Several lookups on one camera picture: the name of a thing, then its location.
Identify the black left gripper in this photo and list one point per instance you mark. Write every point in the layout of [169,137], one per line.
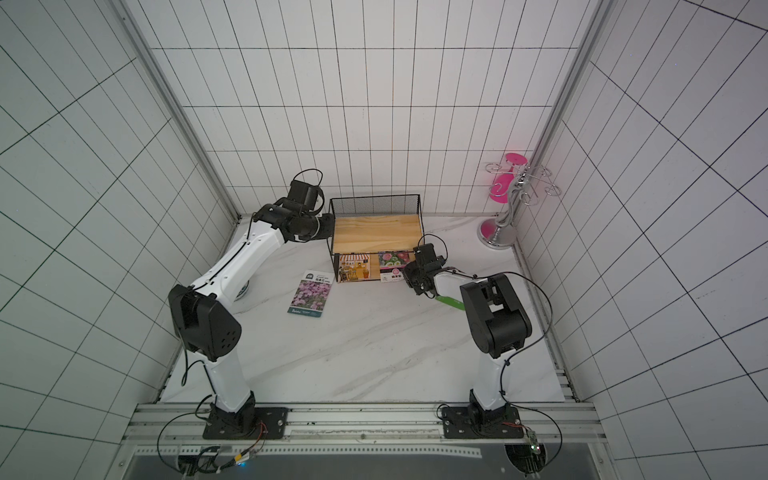
[328,220]

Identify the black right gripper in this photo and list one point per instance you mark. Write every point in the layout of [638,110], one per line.
[417,278]

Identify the pink roses seed bag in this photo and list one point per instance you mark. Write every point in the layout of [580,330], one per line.
[392,265]

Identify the green impatiens seed bag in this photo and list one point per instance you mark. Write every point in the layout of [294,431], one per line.
[454,303]

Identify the orange shop seed bag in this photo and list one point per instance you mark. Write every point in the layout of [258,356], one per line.
[354,267]

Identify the black wire mesh shelf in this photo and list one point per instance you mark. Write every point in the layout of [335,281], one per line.
[374,224]

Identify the purple flowers seed bag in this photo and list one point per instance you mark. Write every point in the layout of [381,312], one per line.
[312,293]

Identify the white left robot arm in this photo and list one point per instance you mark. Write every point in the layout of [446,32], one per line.
[203,311]

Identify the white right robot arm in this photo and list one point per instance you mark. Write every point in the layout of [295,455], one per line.
[498,323]

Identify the chrome pink cup stand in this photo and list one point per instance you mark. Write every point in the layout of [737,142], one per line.
[511,187]

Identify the blue floral ceramic dish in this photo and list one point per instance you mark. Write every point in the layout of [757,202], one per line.
[243,291]

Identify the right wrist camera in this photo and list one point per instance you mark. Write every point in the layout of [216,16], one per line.
[426,257]

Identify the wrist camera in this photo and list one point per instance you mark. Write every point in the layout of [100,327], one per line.
[426,257]
[308,198]

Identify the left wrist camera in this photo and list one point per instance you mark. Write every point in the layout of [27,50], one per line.
[308,198]

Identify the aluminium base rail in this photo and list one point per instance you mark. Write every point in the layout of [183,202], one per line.
[174,429]

